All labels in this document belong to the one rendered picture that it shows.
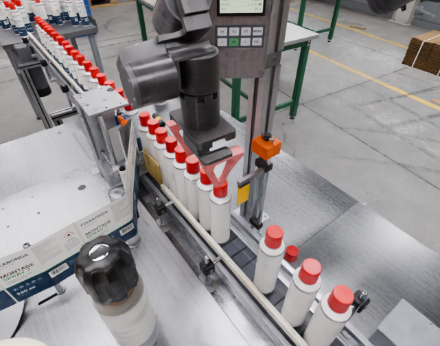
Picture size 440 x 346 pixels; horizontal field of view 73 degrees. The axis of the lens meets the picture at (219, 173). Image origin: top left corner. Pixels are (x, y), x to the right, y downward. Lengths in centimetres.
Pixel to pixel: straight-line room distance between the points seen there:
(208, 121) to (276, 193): 62
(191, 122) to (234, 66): 21
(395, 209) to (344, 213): 137
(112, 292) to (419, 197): 230
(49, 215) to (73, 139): 46
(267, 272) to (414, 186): 206
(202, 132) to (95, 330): 50
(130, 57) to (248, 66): 28
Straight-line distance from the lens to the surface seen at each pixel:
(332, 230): 95
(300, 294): 59
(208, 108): 42
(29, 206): 105
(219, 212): 70
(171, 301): 74
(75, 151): 129
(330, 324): 59
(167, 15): 41
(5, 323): 83
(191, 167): 72
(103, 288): 48
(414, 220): 236
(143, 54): 39
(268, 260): 62
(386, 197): 242
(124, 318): 56
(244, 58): 60
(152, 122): 87
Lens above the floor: 155
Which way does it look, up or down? 42 degrees down
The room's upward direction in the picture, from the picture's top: straight up
